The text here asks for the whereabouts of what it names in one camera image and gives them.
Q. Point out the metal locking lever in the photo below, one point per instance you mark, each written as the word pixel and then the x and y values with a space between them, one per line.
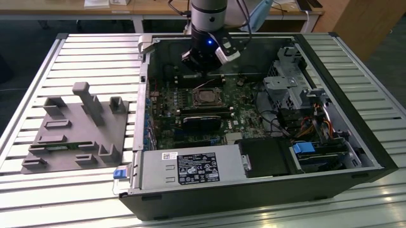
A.
pixel 206 84

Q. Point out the silver CPU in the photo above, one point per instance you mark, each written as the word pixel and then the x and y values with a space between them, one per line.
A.
pixel 209 97

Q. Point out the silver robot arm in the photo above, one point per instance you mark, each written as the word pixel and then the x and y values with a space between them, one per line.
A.
pixel 207 14

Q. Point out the CPU socket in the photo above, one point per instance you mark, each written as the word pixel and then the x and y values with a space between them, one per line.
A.
pixel 195 105

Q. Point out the RAM stick with white label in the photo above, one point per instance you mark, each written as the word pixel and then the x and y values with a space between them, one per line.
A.
pixel 191 76

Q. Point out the coin cell battery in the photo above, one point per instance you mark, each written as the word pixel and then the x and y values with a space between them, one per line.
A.
pixel 239 82

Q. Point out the metal drive cage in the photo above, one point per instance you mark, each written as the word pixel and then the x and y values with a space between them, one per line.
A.
pixel 285 83

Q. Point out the black graphics card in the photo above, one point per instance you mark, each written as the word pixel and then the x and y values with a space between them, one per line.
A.
pixel 201 124

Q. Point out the green motherboard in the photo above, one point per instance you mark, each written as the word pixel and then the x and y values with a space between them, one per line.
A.
pixel 247 118

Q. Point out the small white labelled box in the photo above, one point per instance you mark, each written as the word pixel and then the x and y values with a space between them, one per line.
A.
pixel 119 2

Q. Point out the small silver heat sink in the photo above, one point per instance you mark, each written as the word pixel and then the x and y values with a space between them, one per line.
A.
pixel 234 138

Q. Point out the white paper box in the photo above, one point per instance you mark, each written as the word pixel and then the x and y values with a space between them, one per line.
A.
pixel 95 3

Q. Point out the black flat device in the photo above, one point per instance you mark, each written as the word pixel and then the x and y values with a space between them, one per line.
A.
pixel 313 3

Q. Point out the hard disk in blue carrier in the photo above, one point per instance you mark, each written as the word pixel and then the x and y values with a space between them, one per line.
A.
pixel 302 148

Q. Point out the grey parts rack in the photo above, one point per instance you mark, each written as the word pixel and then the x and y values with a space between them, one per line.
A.
pixel 79 133

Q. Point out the grey power supply unit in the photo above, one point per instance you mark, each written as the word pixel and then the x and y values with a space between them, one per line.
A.
pixel 153 171

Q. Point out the wooden cabinet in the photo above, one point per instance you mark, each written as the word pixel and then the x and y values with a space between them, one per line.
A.
pixel 365 23

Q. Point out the blue case latch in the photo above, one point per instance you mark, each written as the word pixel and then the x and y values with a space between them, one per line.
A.
pixel 119 173

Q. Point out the black PC case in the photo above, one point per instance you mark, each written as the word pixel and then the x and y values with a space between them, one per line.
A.
pixel 222 202

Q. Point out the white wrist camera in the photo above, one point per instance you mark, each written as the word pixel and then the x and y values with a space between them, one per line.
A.
pixel 229 55

